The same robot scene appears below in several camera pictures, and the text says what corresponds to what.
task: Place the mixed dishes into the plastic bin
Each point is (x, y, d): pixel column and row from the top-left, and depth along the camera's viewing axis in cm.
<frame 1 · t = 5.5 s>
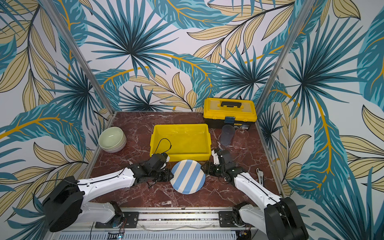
left hand: (171, 177, 82), fingers closed
right hand: (203, 168, 86), fingers open
yellow black toolbox: (241, 113, 100), point 17 cm above the table
blue translucent plastic cup: (228, 131, 96), point 12 cm above the table
yellow plastic bin: (182, 141, 109), on the table
blue white striped plate: (188, 177, 86), point 4 cm above the table
green bowl top of stack: (110, 137, 100), point 6 cm above the table
grey bowl bottom of stack: (117, 148, 93), point 7 cm above the table
white tape roll: (260, 174, 89), point 2 cm above the table

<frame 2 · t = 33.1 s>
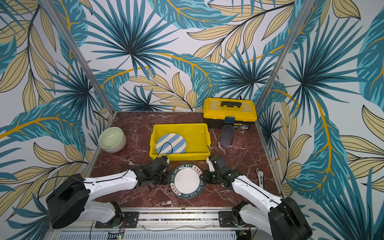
left hand: (170, 179, 84), fingers closed
right hand: (200, 177, 85), fingers open
blue striped plate: (170, 141, 103), point 2 cm above the table
green rimmed white plate: (186, 180, 85), point 3 cm above the table
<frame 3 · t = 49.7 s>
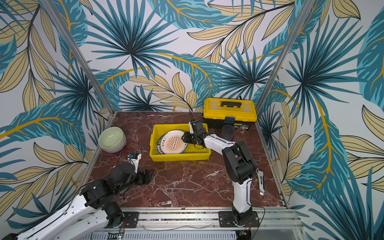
left hand: (145, 170, 75), fingers open
right hand: (182, 138, 98), fingers open
orange sunburst plate: (171, 142, 100), point 4 cm above the table
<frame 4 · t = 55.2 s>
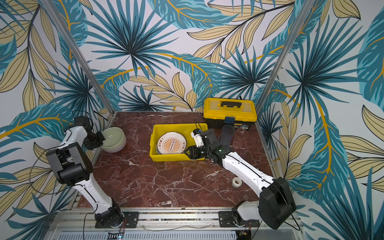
left hand: (102, 141, 92), fingers closed
right hand: (186, 152, 82), fingers open
